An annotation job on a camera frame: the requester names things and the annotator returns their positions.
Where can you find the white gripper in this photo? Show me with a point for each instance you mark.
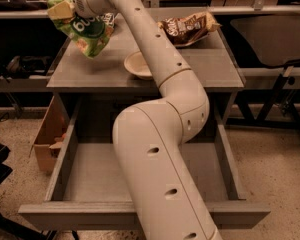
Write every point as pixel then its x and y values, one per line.
pixel 79 2

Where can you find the green rice chip bag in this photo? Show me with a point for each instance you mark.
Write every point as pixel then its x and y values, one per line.
pixel 90 35

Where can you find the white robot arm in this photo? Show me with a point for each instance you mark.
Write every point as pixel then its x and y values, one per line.
pixel 147 136

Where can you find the blue chip bag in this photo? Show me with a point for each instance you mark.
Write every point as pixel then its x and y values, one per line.
pixel 109 19

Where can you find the grey cabinet with counter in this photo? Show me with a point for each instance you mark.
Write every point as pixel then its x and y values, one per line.
pixel 209 60

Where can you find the brown chip bag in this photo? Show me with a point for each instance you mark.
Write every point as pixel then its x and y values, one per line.
pixel 183 32

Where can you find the open grey top drawer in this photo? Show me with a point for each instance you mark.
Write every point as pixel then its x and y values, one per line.
pixel 87 190

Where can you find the metal shelf rack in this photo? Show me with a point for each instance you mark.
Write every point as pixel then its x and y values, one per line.
pixel 30 4

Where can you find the black headphones on shelf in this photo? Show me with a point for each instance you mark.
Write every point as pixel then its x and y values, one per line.
pixel 22 67

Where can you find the white paper bowl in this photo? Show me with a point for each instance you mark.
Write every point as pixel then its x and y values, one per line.
pixel 135 64

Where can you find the cardboard box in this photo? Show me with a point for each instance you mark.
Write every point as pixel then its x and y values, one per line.
pixel 51 133

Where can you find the black equipment on left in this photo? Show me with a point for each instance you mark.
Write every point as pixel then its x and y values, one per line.
pixel 18 231

